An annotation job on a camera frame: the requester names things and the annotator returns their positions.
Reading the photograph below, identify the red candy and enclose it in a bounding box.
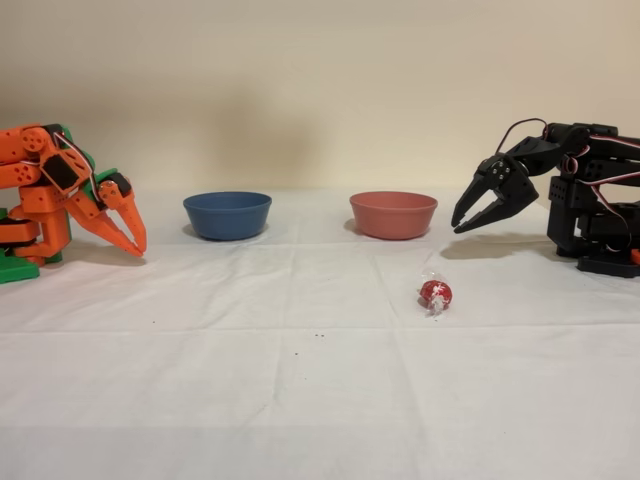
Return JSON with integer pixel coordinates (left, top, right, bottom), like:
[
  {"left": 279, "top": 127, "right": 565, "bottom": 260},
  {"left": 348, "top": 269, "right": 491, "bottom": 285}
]
[{"left": 415, "top": 269, "right": 457, "bottom": 319}]

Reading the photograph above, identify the red bowl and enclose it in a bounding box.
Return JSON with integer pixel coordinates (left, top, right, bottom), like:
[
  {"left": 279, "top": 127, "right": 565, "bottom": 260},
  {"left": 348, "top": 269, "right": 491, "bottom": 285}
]
[{"left": 348, "top": 191, "right": 439, "bottom": 241}]

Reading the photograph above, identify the blue bowl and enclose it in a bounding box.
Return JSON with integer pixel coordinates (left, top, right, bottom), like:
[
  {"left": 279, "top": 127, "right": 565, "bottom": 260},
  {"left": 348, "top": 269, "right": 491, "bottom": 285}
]
[{"left": 182, "top": 191, "right": 274, "bottom": 241}]

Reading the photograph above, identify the white tablecloth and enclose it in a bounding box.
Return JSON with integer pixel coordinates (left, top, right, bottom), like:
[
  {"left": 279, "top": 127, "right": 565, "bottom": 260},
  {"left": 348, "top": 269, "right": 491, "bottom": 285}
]
[{"left": 0, "top": 188, "right": 640, "bottom": 480}]

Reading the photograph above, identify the red white black servo cable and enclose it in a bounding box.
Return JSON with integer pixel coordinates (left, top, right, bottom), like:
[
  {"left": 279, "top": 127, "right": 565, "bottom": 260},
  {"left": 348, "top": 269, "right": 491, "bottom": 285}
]
[{"left": 492, "top": 117, "right": 549, "bottom": 154}]

